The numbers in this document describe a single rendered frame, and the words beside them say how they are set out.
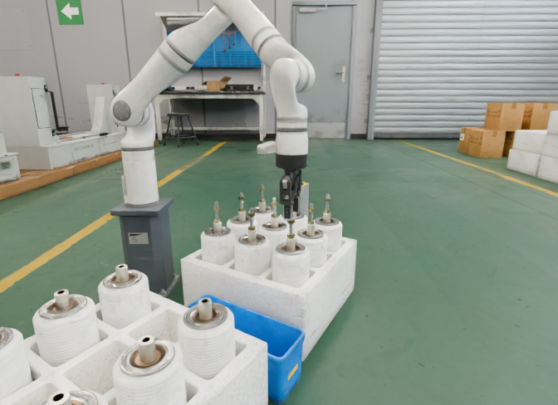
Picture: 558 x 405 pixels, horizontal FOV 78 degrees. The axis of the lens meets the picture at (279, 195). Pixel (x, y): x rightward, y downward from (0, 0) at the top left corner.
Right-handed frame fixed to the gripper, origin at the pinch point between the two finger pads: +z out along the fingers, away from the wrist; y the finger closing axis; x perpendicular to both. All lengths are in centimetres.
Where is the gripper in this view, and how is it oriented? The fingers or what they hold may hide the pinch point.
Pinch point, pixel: (291, 210)
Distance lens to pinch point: 84.2
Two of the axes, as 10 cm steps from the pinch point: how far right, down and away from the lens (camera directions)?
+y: 2.5, -2.5, 9.3
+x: -9.7, -0.7, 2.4
